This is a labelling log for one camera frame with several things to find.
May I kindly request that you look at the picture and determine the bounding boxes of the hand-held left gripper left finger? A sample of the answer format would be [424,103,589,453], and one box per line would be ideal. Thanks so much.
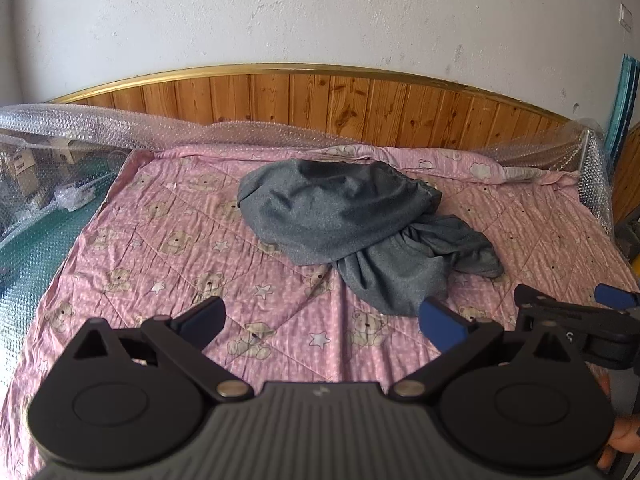
[72,296,253,402]

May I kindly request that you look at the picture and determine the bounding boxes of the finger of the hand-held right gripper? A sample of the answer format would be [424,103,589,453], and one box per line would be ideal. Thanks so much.
[514,283,601,333]
[594,283,640,312]

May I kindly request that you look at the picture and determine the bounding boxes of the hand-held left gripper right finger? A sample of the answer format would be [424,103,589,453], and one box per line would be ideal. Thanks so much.
[389,296,583,402]

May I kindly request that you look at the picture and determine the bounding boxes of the grey pants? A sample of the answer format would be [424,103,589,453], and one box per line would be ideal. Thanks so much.
[237,157,506,317]

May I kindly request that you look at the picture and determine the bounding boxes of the person's right hand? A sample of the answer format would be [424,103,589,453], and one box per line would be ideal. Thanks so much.
[597,374,640,472]

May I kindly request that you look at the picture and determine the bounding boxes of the pink bear printed blanket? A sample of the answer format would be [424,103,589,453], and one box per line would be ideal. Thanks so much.
[0,142,640,480]

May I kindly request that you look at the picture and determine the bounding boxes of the wooden board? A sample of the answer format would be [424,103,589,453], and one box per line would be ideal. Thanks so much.
[611,122,640,228]

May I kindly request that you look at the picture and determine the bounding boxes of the white plastic bag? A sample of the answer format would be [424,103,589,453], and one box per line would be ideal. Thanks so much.
[54,182,98,212]

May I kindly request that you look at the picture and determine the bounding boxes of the green mat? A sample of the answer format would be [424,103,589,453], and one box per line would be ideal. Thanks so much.
[0,200,126,386]

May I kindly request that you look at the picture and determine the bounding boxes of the teal rolled mat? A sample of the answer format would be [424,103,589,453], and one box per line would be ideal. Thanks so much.
[604,52,640,161]

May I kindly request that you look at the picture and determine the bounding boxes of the cardboard box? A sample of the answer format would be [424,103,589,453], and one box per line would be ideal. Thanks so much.
[0,135,43,203]
[47,136,103,165]

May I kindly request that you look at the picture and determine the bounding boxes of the clear bubble wrap sheet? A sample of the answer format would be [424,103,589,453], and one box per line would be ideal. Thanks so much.
[0,102,618,391]

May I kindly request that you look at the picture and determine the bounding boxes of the wooden headboard with gold trim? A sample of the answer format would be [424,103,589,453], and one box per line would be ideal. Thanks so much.
[47,63,573,153]

